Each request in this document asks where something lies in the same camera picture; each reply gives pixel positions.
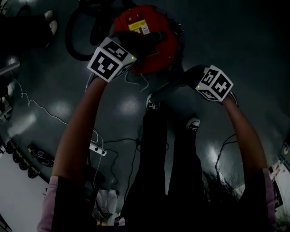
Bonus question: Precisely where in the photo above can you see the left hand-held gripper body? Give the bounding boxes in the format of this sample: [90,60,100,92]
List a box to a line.
[87,37,138,83]

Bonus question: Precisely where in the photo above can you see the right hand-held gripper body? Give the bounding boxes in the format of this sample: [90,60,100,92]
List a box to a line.
[184,65,234,102]

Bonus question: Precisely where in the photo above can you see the red vacuum cleaner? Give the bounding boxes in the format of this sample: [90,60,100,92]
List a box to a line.
[111,5,183,76]

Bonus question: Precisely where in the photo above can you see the person's left forearm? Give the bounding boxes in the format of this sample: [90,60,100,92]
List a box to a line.
[51,76,109,182]

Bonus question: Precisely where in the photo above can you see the person's right forearm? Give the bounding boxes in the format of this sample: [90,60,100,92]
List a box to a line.
[220,96,268,180]

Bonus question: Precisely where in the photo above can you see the person's right sneaker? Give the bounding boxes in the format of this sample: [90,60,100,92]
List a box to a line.
[185,117,201,132]

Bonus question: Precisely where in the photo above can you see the person's sneaker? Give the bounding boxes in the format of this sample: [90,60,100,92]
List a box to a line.
[146,93,162,111]
[185,117,201,132]

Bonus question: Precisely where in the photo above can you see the person's left sneaker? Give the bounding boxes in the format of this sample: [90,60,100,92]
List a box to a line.
[146,93,162,111]

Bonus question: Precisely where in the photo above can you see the white power strip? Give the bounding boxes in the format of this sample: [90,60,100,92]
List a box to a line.
[89,141,108,157]

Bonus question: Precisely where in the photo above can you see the person's black trousers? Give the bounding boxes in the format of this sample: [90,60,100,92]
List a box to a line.
[120,105,206,229]

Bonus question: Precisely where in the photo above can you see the white vacuum power cord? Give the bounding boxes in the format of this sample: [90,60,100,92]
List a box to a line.
[124,71,150,93]

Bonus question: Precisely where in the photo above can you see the black vacuum hose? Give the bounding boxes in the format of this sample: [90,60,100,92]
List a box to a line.
[65,0,119,62]

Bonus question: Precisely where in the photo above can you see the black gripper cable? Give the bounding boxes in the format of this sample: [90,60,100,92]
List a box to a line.
[214,133,239,182]

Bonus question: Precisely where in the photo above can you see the long white cable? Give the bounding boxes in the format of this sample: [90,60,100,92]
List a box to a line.
[10,70,105,182]

